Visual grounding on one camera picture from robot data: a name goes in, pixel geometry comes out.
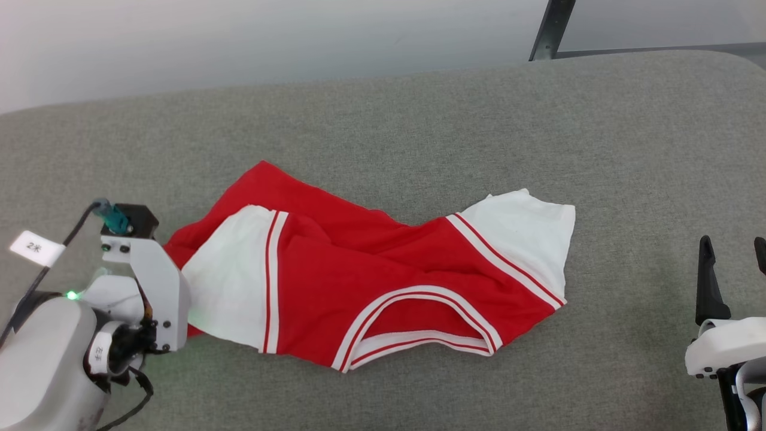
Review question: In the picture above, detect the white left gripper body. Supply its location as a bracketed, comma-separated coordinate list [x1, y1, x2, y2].
[81, 236, 192, 375]

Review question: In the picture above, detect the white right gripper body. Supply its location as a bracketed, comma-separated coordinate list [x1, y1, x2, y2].
[685, 317, 766, 431]

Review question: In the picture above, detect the red and white sports shirt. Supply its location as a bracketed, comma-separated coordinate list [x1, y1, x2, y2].
[163, 160, 576, 373]

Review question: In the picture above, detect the thin black cable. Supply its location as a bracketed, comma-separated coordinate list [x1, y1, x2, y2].
[99, 366, 154, 431]
[0, 201, 105, 348]

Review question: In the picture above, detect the white cable label tag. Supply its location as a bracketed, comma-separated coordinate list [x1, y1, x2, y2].
[9, 230, 66, 268]

